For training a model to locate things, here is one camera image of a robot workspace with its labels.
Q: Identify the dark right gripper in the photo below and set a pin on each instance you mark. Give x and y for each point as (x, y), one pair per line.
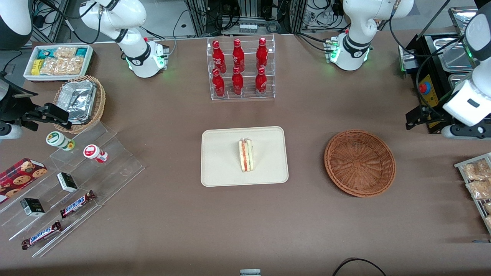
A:
(14, 109)

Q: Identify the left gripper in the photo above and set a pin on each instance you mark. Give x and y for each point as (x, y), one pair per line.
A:
(432, 113)

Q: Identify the triangle sandwich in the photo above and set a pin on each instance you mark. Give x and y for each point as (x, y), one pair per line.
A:
(246, 157)

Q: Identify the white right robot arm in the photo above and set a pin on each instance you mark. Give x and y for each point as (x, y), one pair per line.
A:
(132, 42)

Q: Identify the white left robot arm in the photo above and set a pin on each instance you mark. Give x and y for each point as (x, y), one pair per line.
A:
(358, 34)

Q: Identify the aluminium foil tray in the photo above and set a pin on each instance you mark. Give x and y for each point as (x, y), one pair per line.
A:
(78, 100)

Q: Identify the light wicker basket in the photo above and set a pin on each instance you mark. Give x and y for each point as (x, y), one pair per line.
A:
(100, 103)

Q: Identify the brown wicker basket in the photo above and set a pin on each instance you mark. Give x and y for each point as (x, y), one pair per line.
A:
(360, 164)

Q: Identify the cream plastic tray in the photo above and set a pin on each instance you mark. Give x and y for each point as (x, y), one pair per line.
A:
(218, 161)

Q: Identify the green lid yogurt cup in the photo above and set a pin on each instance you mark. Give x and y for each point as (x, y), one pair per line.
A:
(57, 139)

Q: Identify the red emergency stop button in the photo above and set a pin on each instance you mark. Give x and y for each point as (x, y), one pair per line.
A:
(424, 88)

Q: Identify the yellow snack packet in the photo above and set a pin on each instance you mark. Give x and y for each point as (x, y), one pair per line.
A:
(36, 67)

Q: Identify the large clear cracker bag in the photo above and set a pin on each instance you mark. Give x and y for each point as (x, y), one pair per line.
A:
(61, 66)

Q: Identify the red lid yogurt cup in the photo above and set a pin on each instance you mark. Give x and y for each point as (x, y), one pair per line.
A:
(93, 152)

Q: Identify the teal snack packet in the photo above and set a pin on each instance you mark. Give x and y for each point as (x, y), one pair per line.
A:
(45, 53)
(81, 52)

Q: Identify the small clear cracker bag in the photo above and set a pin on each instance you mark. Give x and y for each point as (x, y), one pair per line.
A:
(65, 52)

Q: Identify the white snack bin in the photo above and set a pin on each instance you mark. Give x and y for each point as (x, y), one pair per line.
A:
(89, 61)

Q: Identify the red cookie box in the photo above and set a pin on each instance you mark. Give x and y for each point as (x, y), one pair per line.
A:
(19, 176)

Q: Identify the small black box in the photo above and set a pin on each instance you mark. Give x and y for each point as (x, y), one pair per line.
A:
(67, 182)
(32, 207)

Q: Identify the clear bag of snacks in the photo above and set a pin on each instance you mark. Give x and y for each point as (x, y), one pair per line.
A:
(479, 189)
(477, 170)

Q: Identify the clear acrylic stepped display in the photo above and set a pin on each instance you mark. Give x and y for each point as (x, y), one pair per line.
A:
(115, 168)

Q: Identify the brown snickers bar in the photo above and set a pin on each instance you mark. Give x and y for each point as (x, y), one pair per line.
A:
(40, 235)
(76, 204)

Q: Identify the red cola bottle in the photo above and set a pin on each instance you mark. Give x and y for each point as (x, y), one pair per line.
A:
(237, 83)
(261, 83)
(238, 56)
(219, 57)
(218, 85)
(262, 55)

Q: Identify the clear acrylic bottle rack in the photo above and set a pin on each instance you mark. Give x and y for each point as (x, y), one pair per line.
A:
(247, 82)

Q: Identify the white power strip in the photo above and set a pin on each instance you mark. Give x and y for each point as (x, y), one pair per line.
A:
(248, 28)

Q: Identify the small grey device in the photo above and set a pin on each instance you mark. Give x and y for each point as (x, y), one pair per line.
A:
(250, 272)

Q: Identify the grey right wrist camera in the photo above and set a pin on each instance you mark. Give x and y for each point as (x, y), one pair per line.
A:
(9, 131)

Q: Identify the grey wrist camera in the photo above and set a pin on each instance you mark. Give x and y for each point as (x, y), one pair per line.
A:
(9, 131)
(466, 131)

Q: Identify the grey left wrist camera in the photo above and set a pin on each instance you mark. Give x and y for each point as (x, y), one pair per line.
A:
(466, 131)

